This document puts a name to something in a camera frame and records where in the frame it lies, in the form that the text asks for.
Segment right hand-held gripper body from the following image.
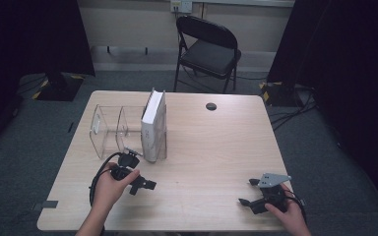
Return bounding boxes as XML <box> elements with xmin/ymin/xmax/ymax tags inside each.
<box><xmin>249</xmin><ymin>172</ymin><xmax>292</xmax><ymax>216</ymax></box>

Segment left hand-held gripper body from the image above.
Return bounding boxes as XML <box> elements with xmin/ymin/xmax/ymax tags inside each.
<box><xmin>110</xmin><ymin>147</ymin><xmax>145</xmax><ymax>185</ymax></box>

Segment white book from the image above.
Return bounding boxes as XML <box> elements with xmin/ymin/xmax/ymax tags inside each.
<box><xmin>140</xmin><ymin>88</ymin><xmax>167</xmax><ymax>164</ymax></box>

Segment clear acrylic file rack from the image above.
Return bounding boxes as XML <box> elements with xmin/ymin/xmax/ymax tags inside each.
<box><xmin>89</xmin><ymin>103</ymin><xmax>168</xmax><ymax>162</ymax></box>

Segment person's left hand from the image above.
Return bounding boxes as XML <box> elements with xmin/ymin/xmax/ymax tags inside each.
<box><xmin>92</xmin><ymin>162</ymin><xmax>142</xmax><ymax>214</ymax></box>

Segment person's right hand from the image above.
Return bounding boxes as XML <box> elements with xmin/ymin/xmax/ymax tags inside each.
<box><xmin>264</xmin><ymin>183</ymin><xmax>310</xmax><ymax>232</ymax></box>

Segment black stand base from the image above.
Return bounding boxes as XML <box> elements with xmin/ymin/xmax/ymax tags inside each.
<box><xmin>259</xmin><ymin>81</ymin><xmax>309</xmax><ymax>108</ymax></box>
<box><xmin>31</xmin><ymin>72</ymin><xmax>86</xmax><ymax>102</ymax></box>

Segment black folding chair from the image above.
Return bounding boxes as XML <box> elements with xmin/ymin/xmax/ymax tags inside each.
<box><xmin>173</xmin><ymin>15</ymin><xmax>243</xmax><ymax>94</ymax></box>

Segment black curtain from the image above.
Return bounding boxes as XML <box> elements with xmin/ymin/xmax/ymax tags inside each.
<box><xmin>267</xmin><ymin>0</ymin><xmax>378</xmax><ymax>217</ymax></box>
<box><xmin>0</xmin><ymin>0</ymin><xmax>96</xmax><ymax>155</ymax></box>

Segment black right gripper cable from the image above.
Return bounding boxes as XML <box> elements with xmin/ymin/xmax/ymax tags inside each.
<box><xmin>283</xmin><ymin>189</ymin><xmax>309</xmax><ymax>227</ymax></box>

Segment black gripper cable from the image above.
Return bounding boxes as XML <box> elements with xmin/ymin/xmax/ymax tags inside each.
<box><xmin>89</xmin><ymin>151</ymin><xmax>126</xmax><ymax>207</ymax></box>
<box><xmin>283</xmin><ymin>189</ymin><xmax>309</xmax><ymax>227</ymax></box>

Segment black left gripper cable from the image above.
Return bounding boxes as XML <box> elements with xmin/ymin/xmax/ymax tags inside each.
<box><xmin>89</xmin><ymin>151</ymin><xmax>126</xmax><ymax>207</ymax></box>

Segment black floor cables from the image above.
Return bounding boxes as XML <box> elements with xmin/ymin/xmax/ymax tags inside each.
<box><xmin>270</xmin><ymin>85</ymin><xmax>318</xmax><ymax>132</ymax></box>

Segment white wall socket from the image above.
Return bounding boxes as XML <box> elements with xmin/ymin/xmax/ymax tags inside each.
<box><xmin>170</xmin><ymin>0</ymin><xmax>194</xmax><ymax>15</ymax></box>

